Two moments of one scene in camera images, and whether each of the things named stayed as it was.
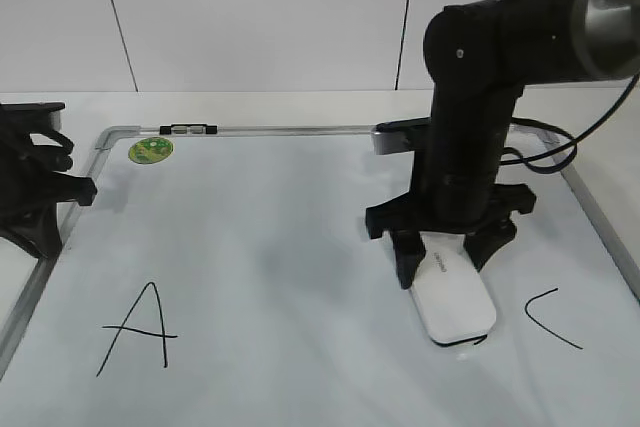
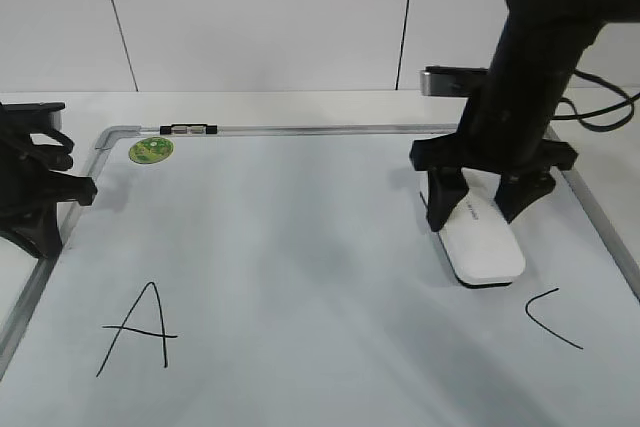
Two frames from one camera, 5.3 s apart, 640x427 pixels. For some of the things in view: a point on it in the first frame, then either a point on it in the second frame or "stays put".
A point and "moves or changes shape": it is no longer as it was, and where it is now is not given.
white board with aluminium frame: x=229 y=281 stays put
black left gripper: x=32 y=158 stays put
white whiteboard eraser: x=451 y=300 moves or changes shape
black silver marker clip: x=191 y=129 stays put
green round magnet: x=150 y=150 stays put
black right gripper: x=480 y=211 to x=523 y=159
